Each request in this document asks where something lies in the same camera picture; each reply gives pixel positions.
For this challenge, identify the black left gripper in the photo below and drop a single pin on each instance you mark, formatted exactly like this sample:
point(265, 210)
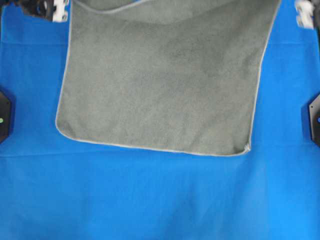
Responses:
point(49, 10)

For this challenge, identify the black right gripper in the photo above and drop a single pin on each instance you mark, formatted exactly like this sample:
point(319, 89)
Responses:
point(308, 13)

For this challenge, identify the grey microfibre towel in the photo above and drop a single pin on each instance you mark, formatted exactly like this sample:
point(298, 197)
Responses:
point(169, 75)

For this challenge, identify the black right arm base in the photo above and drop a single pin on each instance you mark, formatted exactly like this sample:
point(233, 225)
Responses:
point(313, 110)

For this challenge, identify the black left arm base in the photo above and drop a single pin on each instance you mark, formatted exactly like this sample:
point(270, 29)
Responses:
point(7, 113)

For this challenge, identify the blue table cloth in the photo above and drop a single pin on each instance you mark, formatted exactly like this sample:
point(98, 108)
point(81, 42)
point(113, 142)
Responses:
point(55, 188)

